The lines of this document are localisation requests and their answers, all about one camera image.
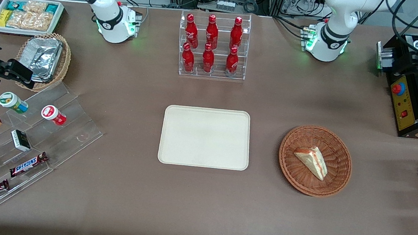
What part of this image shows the triangular sandwich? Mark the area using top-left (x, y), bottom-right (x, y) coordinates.
top-left (291, 144), bottom-right (331, 182)

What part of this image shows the light wicker basket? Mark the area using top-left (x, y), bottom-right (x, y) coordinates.
top-left (12, 29), bottom-right (74, 96)

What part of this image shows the cream rectangular tray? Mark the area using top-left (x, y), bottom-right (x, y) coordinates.
top-left (156, 102), bottom-right (255, 174)

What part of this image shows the brown round wicker basket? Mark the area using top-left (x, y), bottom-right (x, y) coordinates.
top-left (274, 121), bottom-right (357, 201)

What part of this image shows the green lid cup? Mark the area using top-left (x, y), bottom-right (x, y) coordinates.
top-left (0, 91), bottom-right (30, 115)

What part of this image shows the silver foil pack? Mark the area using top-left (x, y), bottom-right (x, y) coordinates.
top-left (17, 34), bottom-right (64, 84)

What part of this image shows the yellow snack pack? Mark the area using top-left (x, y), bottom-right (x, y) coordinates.
top-left (0, 8), bottom-right (13, 28)

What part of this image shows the red lid cup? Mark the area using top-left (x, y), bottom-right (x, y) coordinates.
top-left (40, 104), bottom-right (68, 127)

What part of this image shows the large clear puffed snack bag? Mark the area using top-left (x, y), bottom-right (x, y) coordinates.
top-left (6, 8), bottom-right (54, 33)

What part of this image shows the clear acrylic stepped display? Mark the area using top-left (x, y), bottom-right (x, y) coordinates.
top-left (0, 74), bottom-right (109, 228)

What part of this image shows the small clear puffed snack bag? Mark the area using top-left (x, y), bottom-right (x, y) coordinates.
top-left (23, 0), bottom-right (48, 15)

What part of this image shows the red emergency stop button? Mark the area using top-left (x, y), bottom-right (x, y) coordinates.
top-left (391, 81), bottom-right (407, 96)

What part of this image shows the red cola bottle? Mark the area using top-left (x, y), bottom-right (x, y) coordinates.
top-left (224, 45), bottom-right (241, 78)
top-left (180, 42), bottom-right (198, 74)
top-left (204, 13), bottom-right (221, 50)
top-left (200, 42), bottom-right (217, 74)
top-left (228, 15), bottom-right (246, 52)
top-left (183, 13), bottom-right (201, 50)

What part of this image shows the clear acrylic bottle rack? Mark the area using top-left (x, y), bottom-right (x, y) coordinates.
top-left (174, 6), bottom-right (253, 84)

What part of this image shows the white power strip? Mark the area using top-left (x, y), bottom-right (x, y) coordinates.
top-left (215, 0), bottom-right (236, 12)

